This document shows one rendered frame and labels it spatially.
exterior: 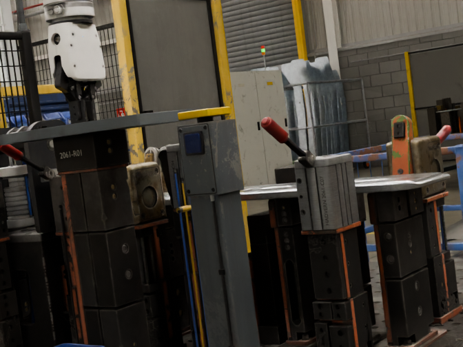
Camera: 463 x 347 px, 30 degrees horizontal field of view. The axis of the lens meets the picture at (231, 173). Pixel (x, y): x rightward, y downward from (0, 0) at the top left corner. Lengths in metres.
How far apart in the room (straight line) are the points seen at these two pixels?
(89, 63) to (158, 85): 3.64
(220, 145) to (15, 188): 0.65
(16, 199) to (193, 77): 3.63
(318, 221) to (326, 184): 0.06
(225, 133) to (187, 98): 4.01
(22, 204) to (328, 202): 0.73
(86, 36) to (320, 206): 0.49
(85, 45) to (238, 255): 0.45
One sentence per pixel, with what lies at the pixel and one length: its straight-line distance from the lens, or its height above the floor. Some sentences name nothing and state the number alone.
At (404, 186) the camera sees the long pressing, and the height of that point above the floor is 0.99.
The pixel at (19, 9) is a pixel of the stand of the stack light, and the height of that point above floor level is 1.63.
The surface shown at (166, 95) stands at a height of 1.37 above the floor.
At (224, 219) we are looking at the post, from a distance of 1.32.
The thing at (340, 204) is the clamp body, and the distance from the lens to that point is 1.41.
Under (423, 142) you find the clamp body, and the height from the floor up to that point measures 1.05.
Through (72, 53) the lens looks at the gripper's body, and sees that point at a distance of 1.47.
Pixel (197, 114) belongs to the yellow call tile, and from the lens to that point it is 1.32.
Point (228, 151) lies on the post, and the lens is 1.33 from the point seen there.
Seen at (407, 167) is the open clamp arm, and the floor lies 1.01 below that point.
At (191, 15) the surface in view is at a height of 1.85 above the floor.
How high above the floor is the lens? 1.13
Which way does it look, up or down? 3 degrees down
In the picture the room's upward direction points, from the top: 7 degrees counter-clockwise
